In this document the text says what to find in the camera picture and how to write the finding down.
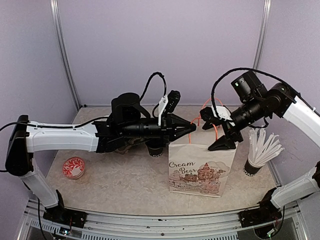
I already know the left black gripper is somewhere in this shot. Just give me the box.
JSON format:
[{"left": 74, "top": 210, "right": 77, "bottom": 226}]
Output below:
[{"left": 121, "top": 113, "right": 197, "bottom": 148}]

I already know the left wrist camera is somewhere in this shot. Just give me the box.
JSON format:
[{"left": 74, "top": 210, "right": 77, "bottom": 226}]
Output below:
[{"left": 157, "top": 90, "right": 181, "bottom": 127}]

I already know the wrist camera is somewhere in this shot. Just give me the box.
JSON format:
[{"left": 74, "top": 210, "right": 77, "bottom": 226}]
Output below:
[
  {"left": 211, "top": 106, "right": 235, "bottom": 126},
  {"left": 157, "top": 90, "right": 181, "bottom": 127}
]

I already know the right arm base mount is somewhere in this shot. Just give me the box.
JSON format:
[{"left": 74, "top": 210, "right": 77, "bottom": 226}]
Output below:
[{"left": 238, "top": 207, "right": 282, "bottom": 228}]

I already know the aluminium front frame rail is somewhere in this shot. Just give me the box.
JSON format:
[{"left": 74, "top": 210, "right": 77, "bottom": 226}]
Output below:
[{"left": 15, "top": 199, "right": 310, "bottom": 240}]

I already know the brown cardboard cup carrier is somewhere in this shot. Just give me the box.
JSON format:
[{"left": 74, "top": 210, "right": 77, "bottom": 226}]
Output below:
[{"left": 115, "top": 138, "right": 146, "bottom": 155}]

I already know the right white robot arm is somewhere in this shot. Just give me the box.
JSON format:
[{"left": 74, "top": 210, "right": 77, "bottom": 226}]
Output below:
[{"left": 199, "top": 67, "right": 320, "bottom": 222}]

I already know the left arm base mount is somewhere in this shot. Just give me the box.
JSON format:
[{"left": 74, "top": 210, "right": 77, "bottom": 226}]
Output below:
[{"left": 43, "top": 208, "right": 87, "bottom": 229}]

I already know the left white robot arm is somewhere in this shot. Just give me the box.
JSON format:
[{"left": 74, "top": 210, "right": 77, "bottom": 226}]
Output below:
[{"left": 5, "top": 90, "right": 196, "bottom": 223}]

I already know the white paper takeout bag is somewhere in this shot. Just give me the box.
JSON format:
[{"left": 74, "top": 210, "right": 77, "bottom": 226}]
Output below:
[{"left": 167, "top": 97, "right": 237, "bottom": 199}]

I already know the bundle of white wrapped straws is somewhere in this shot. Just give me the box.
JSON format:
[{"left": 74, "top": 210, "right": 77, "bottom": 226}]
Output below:
[{"left": 248, "top": 128, "right": 285, "bottom": 168}]

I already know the black cup holding straws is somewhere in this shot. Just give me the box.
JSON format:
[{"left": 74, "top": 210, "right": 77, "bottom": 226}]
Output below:
[{"left": 243, "top": 158, "right": 262, "bottom": 177}]

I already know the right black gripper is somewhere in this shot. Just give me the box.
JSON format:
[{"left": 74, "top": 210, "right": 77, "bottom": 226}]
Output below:
[{"left": 209, "top": 94, "right": 268, "bottom": 150}]

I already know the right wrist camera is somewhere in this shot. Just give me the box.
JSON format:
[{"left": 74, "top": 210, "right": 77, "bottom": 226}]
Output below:
[{"left": 211, "top": 106, "right": 235, "bottom": 126}]

